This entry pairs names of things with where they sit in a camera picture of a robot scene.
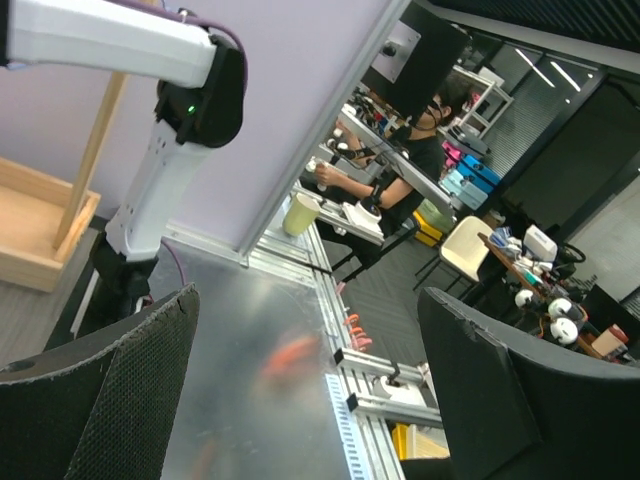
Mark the cream chair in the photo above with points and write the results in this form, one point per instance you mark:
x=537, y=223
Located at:
x=462, y=252

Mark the yellow green cup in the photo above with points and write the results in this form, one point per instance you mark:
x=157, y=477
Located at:
x=302, y=212

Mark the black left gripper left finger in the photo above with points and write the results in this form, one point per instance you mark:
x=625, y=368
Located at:
x=101, y=406

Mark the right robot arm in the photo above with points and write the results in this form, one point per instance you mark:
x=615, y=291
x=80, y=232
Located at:
x=201, y=71

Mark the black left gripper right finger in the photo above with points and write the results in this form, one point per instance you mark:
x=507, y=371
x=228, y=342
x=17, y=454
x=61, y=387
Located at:
x=517, y=407

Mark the cluttered wooden side table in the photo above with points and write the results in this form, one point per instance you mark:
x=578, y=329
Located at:
x=543, y=292

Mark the black monitor on stand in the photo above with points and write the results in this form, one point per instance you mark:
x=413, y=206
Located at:
x=414, y=60

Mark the wooden rack base tray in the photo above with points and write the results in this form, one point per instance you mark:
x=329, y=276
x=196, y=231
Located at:
x=32, y=208

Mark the person at desk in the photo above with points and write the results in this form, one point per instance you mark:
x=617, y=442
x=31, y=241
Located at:
x=399, y=200

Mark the wooden clothes rack frame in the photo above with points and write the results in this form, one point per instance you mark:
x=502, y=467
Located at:
x=91, y=154

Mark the blue storage cases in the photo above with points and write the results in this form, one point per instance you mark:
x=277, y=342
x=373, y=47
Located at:
x=469, y=180

